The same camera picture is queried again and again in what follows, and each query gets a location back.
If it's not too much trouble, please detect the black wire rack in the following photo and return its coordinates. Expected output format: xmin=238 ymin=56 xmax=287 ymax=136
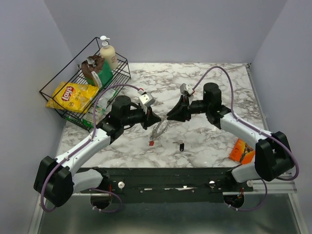
xmin=39 ymin=37 xmax=131 ymax=132

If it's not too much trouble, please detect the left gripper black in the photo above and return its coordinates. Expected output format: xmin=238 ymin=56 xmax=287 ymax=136
xmin=122 ymin=105 xmax=162 ymax=130

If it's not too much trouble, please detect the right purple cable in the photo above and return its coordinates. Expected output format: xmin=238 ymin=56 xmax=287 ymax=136
xmin=191 ymin=66 xmax=300 ymax=212

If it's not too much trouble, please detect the yellow Lays chip bag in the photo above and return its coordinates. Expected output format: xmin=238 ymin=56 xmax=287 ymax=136
xmin=45 ymin=81 xmax=99 ymax=114

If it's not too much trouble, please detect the white green package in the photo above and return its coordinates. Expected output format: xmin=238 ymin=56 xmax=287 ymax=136
xmin=82 ymin=89 xmax=117 ymax=128

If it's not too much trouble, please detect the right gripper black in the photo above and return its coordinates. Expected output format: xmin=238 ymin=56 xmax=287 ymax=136
xmin=166 ymin=95 xmax=210 ymax=123

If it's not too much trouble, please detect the brown and green bag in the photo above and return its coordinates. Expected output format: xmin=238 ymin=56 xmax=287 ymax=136
xmin=81 ymin=55 xmax=113 ymax=89

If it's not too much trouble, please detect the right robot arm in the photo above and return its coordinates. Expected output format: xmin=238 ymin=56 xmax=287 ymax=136
xmin=167 ymin=83 xmax=295 ymax=191

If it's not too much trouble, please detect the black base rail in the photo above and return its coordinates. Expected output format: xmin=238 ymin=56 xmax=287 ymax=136
xmin=49 ymin=166 xmax=293 ymax=204

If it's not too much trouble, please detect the cream pump lotion bottle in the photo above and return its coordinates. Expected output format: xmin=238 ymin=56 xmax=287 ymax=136
xmin=100 ymin=36 xmax=118 ymax=70

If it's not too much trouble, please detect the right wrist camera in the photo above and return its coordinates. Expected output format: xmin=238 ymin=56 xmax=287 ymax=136
xmin=180 ymin=83 xmax=194 ymax=97

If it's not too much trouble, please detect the metal disc with keyrings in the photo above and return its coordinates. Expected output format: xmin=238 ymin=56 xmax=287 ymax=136
xmin=150 ymin=117 xmax=171 ymax=141

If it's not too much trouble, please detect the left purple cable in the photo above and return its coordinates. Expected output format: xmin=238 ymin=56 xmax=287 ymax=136
xmin=39 ymin=83 xmax=147 ymax=213

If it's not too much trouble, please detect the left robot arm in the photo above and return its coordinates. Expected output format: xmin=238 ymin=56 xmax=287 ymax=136
xmin=34 ymin=93 xmax=161 ymax=207

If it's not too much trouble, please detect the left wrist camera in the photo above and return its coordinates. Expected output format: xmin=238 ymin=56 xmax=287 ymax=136
xmin=138 ymin=93 xmax=155 ymax=108

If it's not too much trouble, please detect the orange box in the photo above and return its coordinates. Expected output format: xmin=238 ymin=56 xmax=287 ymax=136
xmin=229 ymin=139 xmax=255 ymax=164

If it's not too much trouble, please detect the key with black fob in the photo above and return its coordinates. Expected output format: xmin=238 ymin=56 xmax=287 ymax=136
xmin=173 ymin=140 xmax=185 ymax=152

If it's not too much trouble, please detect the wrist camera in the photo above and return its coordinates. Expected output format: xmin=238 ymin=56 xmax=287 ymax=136
xmin=180 ymin=83 xmax=194 ymax=97
xmin=138 ymin=93 xmax=155 ymax=108

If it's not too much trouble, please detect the purple cable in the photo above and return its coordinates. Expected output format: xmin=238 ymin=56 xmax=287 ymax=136
xmin=191 ymin=66 xmax=300 ymax=212
xmin=39 ymin=83 xmax=147 ymax=213

